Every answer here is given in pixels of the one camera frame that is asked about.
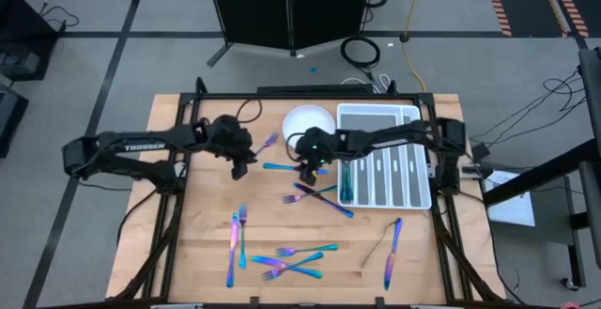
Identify yellow cable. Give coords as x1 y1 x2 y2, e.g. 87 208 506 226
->
400 0 429 93

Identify black power cable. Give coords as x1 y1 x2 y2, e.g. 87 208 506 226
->
116 187 160 250

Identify white cutlery tray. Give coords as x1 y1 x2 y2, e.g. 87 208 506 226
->
335 102 433 210

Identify black folding room divider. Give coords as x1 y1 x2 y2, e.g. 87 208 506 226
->
204 0 377 69

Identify black box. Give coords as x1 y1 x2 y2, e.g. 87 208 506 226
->
0 87 29 159

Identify black cabinet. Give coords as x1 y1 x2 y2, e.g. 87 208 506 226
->
0 0 60 83

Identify white paper sheet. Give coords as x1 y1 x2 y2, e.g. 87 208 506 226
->
481 170 537 228

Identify white round plate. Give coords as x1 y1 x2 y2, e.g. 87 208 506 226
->
282 104 337 153

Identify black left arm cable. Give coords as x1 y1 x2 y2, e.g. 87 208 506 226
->
234 98 263 125

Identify iridescent rainbow fork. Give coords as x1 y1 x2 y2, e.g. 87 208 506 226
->
282 184 339 205
253 132 280 156
261 251 325 283
274 243 339 258
238 204 249 270

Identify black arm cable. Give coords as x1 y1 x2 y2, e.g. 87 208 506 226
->
234 98 263 125
285 131 306 153

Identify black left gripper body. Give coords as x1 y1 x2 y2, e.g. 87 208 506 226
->
213 114 258 164

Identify coiled black cable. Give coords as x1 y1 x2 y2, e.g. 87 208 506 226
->
339 35 381 70

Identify white cable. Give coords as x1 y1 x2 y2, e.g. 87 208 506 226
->
340 72 392 95

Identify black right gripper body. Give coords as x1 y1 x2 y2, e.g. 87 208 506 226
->
296 128 344 164

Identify black power strip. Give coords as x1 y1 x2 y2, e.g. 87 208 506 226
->
256 83 375 95

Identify black floor cables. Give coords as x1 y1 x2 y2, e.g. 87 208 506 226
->
469 66 589 142

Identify black metal stand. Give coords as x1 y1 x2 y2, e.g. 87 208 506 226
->
482 47 601 294

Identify iridescent rainbow knife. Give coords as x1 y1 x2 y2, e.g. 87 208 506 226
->
382 216 404 292
293 182 355 219
249 255 324 281
225 212 240 289
262 162 331 176

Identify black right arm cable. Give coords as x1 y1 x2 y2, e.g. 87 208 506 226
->
285 131 306 153

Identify black floor cable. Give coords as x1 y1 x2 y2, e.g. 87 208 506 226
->
38 1 80 32

